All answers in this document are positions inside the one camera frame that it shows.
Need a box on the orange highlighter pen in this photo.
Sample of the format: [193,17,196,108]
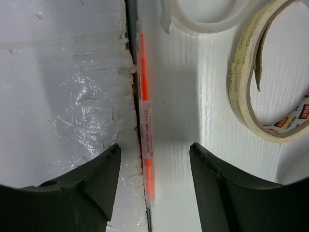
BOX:
[136,21,155,208]

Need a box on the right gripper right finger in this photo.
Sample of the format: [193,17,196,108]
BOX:
[189,143,309,232]

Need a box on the white foam front board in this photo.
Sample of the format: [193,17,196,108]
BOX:
[0,0,148,232]

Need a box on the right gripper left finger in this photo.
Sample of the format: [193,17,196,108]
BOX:
[0,144,121,232]

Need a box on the small clear tape roll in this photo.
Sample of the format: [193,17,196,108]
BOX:
[161,0,255,35]

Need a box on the beige masking tape roll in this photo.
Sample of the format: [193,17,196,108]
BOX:
[228,0,309,143]

